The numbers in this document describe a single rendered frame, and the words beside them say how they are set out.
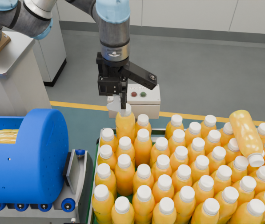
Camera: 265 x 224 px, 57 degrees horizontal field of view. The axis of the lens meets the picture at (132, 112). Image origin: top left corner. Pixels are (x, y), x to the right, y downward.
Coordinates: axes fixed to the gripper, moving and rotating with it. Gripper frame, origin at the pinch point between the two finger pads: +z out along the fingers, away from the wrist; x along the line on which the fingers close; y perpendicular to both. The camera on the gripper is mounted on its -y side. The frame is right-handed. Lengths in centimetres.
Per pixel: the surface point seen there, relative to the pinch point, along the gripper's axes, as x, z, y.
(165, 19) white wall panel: -257, 91, -41
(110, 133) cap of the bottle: 3.8, 8.2, 5.0
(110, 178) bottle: 18.8, 11.5, 3.9
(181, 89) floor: -147, 117, -52
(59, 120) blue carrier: 3.9, 1.8, 20.7
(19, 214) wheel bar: 24.8, 24.9, 34.0
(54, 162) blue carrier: 16.0, 7.0, 20.7
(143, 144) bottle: 5.7, 11.3, -6.4
